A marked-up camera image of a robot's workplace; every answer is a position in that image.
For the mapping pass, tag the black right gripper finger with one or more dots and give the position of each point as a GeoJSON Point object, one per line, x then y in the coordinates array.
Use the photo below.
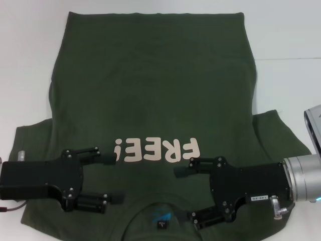
{"type": "Point", "coordinates": [210, 218]}
{"type": "Point", "coordinates": [183, 172]}

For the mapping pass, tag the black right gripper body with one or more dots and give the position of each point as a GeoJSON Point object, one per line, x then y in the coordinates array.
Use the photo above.
{"type": "Point", "coordinates": [250, 180]}

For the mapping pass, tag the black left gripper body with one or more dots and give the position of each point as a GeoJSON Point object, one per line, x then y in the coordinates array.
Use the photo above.
{"type": "Point", "coordinates": [37, 178]}

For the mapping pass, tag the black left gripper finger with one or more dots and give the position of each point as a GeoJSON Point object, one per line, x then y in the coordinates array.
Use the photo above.
{"type": "Point", "coordinates": [90, 203]}
{"type": "Point", "coordinates": [110, 159]}

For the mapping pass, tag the dark green printed t-shirt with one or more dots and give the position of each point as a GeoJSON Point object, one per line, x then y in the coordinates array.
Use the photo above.
{"type": "Point", "coordinates": [150, 75]}

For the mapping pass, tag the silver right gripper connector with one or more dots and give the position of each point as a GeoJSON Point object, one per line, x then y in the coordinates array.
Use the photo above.
{"type": "Point", "coordinates": [275, 211]}

